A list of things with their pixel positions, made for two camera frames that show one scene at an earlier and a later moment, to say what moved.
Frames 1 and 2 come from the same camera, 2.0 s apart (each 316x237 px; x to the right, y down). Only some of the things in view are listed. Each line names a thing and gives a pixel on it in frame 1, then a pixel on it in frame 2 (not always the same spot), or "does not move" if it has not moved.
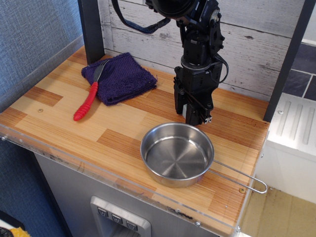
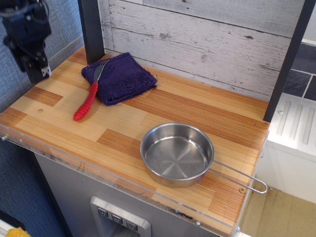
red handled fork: (81, 111) does not move
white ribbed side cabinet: (289, 163) does not move
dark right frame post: (289, 59) does not move
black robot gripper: (199, 86) → (27, 25)
